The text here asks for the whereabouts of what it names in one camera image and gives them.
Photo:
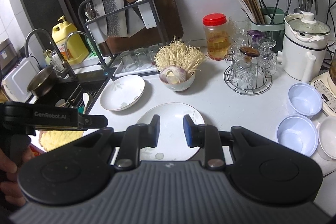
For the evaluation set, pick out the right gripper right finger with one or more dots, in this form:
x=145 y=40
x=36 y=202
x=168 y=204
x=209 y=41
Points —
x=206 y=137

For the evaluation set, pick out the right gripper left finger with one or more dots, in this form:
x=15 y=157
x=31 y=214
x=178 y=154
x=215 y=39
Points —
x=131 y=141

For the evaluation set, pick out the white leaf plate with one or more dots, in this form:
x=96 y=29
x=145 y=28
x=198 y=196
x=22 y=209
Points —
x=172 y=144
x=122 y=93

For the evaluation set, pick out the light blue bowl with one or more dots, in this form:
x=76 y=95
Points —
x=304 y=99
x=298 y=133

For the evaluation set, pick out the white ceramic bowl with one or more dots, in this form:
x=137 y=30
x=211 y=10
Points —
x=326 y=136

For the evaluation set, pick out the person left hand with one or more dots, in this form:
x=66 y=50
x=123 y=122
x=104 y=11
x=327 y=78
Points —
x=10 y=187

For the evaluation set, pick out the yellow dish cloth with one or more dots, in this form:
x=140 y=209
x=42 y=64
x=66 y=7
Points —
x=51 y=140

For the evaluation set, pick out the steel saucepan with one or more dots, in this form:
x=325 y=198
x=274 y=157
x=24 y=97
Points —
x=43 y=82

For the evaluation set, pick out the white spoon in sink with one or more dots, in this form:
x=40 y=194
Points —
x=86 y=99

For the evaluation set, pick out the white tray with glasses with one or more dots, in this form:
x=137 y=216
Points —
x=138 y=62

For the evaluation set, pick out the bowl with enoki and onion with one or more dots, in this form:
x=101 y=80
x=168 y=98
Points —
x=177 y=64

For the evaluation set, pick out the green soap bottle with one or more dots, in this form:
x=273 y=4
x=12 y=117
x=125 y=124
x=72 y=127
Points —
x=90 y=44

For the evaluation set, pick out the yellow detergent bottle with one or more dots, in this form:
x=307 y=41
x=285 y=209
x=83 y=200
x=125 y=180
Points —
x=60 y=31

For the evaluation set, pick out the red lid glass jar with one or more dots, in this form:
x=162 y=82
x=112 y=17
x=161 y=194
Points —
x=216 y=30

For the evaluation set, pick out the glass health kettle with base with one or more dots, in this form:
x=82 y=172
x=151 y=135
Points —
x=325 y=85

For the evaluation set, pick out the green chopstick holder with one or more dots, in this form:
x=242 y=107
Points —
x=265 y=19

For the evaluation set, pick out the white electric cooker pot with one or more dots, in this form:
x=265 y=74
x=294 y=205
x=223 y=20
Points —
x=304 y=46

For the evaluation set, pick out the wire glass cup rack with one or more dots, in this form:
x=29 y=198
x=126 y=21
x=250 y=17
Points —
x=251 y=58

